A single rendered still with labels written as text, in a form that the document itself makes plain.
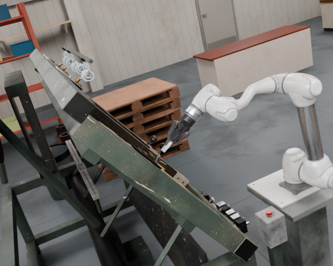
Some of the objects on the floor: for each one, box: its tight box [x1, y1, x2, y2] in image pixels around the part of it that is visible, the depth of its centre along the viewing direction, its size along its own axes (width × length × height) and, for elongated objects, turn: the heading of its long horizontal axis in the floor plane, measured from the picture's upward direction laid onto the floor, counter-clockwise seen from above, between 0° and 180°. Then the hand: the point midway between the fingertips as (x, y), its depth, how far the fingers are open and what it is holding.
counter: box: [193, 25, 313, 97], centre depth 748 cm, size 70×219×76 cm, turn 142°
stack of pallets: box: [91, 77, 190, 183], centre depth 545 cm, size 130×89×92 cm
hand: (166, 146), depth 208 cm, fingers closed
